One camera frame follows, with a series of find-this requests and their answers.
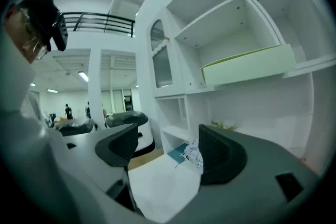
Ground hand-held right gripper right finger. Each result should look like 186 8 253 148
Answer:
143 124 323 224

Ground black balcony railing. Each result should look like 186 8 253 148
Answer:
61 12 136 38

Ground person's head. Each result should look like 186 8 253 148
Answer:
5 0 69 64

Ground person's eyeglasses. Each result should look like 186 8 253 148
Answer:
30 37 52 60

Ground white shelf cabinet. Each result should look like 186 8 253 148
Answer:
136 0 336 177

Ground white desk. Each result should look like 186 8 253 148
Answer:
127 151 204 219

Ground yellow flower bouquet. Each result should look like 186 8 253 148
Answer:
209 120 238 132

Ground blue notebook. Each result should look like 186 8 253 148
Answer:
167 143 190 165

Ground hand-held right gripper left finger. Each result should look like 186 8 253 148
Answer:
62 123 140 212

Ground blue flower bouquet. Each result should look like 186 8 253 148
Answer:
183 138 204 174

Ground black head-worn camera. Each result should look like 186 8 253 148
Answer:
51 12 69 52

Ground light green folder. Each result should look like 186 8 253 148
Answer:
201 44 298 87

